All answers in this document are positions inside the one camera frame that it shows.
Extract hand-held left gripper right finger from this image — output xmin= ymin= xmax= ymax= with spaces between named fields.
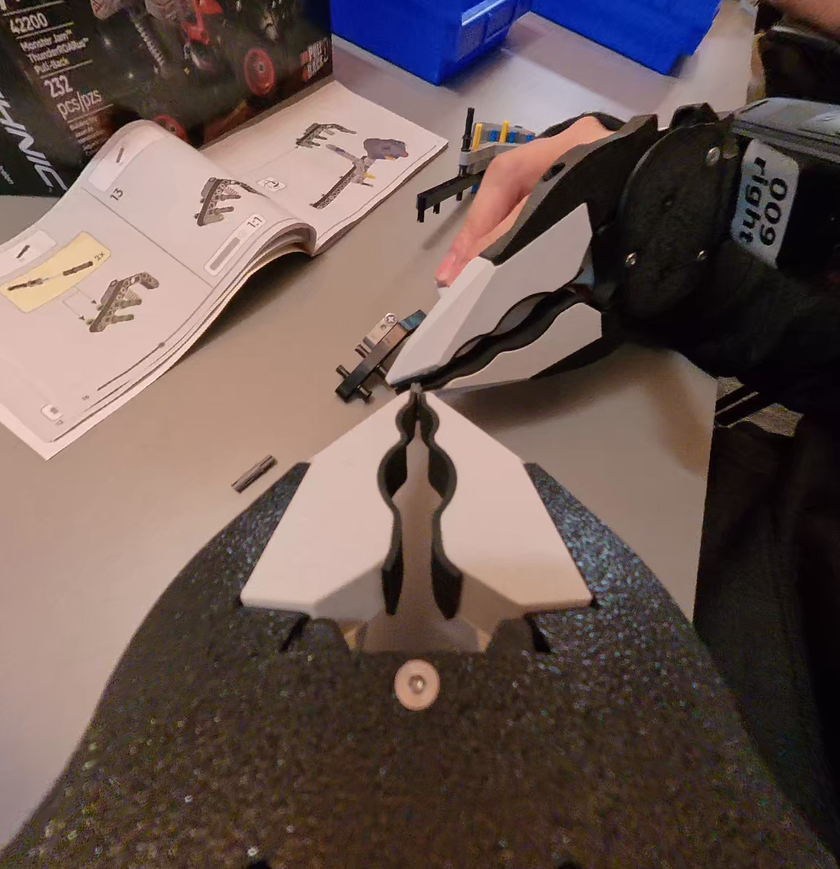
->
xmin=418 ymin=392 xmax=592 ymax=653

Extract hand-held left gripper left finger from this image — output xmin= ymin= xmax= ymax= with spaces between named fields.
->
xmin=240 ymin=392 xmax=415 ymax=653

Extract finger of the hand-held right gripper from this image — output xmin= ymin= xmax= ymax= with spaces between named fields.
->
xmin=384 ymin=201 xmax=595 ymax=391
xmin=420 ymin=295 xmax=607 ymax=395

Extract person's right forearm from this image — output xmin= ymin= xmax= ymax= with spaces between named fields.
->
xmin=758 ymin=0 xmax=840 ymax=104

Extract grey desk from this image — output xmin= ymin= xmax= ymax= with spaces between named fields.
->
xmin=0 ymin=14 xmax=767 ymax=850

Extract person's right hand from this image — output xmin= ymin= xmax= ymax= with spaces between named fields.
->
xmin=435 ymin=117 xmax=626 ymax=289

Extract small dark grey axle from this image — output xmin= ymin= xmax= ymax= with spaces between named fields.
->
xmin=231 ymin=455 xmax=277 ymax=492

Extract black brick beam assembly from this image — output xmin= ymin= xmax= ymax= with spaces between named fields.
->
xmin=336 ymin=310 xmax=427 ymax=403

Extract grey brick assembly yellow pins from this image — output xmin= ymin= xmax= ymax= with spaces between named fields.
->
xmin=416 ymin=106 xmax=539 ymax=224

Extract blue plastic bin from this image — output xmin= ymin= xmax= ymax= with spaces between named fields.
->
xmin=528 ymin=0 xmax=724 ymax=77
xmin=329 ymin=0 xmax=538 ymax=86

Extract person's dark trousers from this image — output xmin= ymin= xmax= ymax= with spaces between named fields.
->
xmin=693 ymin=379 xmax=840 ymax=869

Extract open instruction booklet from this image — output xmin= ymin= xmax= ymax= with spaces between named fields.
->
xmin=0 ymin=80 xmax=449 ymax=461

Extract black toy set box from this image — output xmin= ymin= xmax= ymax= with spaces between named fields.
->
xmin=0 ymin=0 xmax=334 ymax=198

